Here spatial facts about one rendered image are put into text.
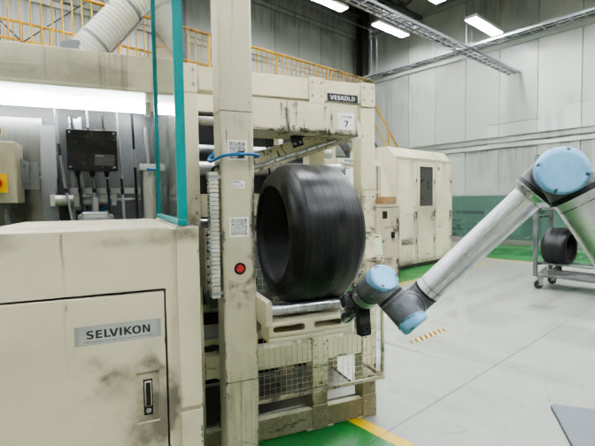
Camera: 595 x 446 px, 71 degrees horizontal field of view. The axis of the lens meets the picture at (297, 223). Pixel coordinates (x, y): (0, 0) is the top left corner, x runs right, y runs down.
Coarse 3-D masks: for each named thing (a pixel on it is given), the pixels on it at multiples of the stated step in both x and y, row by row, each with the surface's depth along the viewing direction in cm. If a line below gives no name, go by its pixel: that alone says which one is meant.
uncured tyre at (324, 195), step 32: (288, 192) 155; (320, 192) 154; (352, 192) 160; (256, 224) 193; (288, 224) 154; (320, 224) 149; (352, 224) 154; (288, 256) 155; (320, 256) 150; (352, 256) 156; (288, 288) 160; (320, 288) 159
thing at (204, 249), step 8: (200, 232) 201; (200, 240) 202; (208, 240) 194; (200, 248) 203; (208, 248) 195; (200, 256) 204; (208, 256) 194; (200, 264) 204; (208, 264) 195; (200, 272) 205; (208, 272) 194; (200, 280) 206; (208, 280) 195; (208, 288) 195
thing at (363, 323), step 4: (356, 304) 141; (356, 308) 141; (360, 308) 140; (356, 312) 141; (360, 312) 140; (364, 312) 141; (368, 312) 141; (356, 316) 141; (360, 316) 140; (364, 316) 141; (368, 316) 141; (356, 320) 142; (360, 320) 140; (364, 320) 140; (368, 320) 141; (356, 324) 142; (360, 324) 140; (364, 324) 140; (368, 324) 141; (360, 328) 140; (364, 328) 140; (368, 328) 141; (360, 332) 140; (364, 332) 140; (368, 332) 141
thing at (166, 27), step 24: (168, 0) 89; (168, 24) 90; (168, 48) 92; (168, 72) 94; (168, 96) 95; (168, 120) 97; (168, 144) 99; (168, 168) 101; (168, 192) 103; (168, 216) 103
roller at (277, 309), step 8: (336, 296) 170; (280, 304) 159; (288, 304) 160; (296, 304) 161; (304, 304) 162; (312, 304) 163; (320, 304) 164; (328, 304) 166; (336, 304) 167; (272, 312) 157; (280, 312) 158; (288, 312) 160; (296, 312) 161
